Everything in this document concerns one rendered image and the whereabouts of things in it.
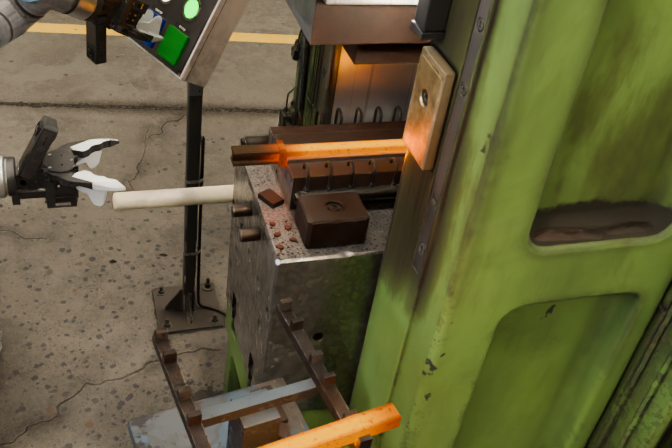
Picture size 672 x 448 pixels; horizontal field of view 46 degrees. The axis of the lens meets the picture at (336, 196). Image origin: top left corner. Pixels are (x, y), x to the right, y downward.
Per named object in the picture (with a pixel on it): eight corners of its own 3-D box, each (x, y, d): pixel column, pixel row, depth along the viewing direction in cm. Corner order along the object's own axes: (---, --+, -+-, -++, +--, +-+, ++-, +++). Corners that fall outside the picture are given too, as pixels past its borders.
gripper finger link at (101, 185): (126, 208, 145) (82, 193, 147) (125, 182, 142) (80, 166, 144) (117, 217, 143) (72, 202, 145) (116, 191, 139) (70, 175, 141)
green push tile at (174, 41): (172, 66, 183) (187, 37, 181) (155, 52, 187) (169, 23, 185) (178, 68, 184) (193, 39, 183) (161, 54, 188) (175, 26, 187)
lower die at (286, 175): (289, 209, 156) (293, 174, 151) (266, 152, 171) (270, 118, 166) (481, 194, 169) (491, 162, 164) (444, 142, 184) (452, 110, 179)
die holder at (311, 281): (257, 418, 170) (276, 262, 144) (225, 294, 199) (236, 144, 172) (491, 381, 187) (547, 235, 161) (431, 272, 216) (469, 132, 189)
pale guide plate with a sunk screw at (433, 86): (421, 171, 125) (444, 74, 115) (401, 139, 131) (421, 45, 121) (433, 170, 125) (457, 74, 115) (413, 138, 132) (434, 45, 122)
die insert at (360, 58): (353, 65, 145) (358, 34, 141) (341, 45, 150) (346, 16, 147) (500, 62, 154) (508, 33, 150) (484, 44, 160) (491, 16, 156)
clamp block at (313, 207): (305, 250, 147) (309, 222, 144) (293, 221, 154) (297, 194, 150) (366, 244, 151) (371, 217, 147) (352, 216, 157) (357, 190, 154)
